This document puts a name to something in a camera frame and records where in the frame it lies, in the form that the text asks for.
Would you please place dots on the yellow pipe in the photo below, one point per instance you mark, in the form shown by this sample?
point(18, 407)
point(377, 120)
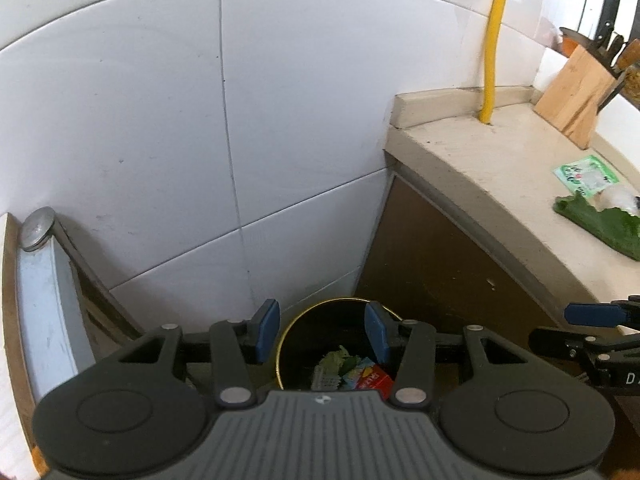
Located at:
point(492, 60)

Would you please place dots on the clear plastic wrap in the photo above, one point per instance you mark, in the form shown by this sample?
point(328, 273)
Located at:
point(617, 199)

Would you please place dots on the blue red carton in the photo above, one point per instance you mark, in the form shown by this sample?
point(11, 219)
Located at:
point(372, 380)

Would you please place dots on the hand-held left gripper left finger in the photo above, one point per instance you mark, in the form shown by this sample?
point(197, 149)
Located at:
point(267, 327)

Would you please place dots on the wooden knife block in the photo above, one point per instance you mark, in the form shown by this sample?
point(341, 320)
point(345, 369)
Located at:
point(575, 95)

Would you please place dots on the white foam fruit net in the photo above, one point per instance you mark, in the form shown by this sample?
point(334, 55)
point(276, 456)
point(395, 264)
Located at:
point(326, 380)

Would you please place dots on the brown counter cabinet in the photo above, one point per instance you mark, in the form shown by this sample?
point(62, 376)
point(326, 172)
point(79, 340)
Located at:
point(440, 270)

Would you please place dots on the black round bin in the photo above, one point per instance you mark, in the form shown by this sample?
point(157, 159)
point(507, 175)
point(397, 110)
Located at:
point(310, 330)

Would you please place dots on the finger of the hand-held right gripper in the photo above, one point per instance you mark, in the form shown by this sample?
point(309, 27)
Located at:
point(575, 341)
point(590, 314)

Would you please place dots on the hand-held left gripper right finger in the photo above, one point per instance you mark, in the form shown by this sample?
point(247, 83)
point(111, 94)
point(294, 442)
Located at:
point(376, 330)

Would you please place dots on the large dark green leaf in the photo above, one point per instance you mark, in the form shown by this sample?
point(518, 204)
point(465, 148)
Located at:
point(610, 232)

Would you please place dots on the white door panel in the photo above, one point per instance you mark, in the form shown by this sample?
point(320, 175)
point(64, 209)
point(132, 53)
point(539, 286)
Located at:
point(45, 320)

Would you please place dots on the green white plastic packet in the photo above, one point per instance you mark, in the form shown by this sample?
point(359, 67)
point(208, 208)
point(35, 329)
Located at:
point(580, 172)

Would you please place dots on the round metal door knob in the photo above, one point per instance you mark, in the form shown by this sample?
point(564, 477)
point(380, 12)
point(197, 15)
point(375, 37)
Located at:
point(37, 230)

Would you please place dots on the light green cabbage leaf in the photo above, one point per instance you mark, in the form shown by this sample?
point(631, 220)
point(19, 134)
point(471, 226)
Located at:
point(337, 360)

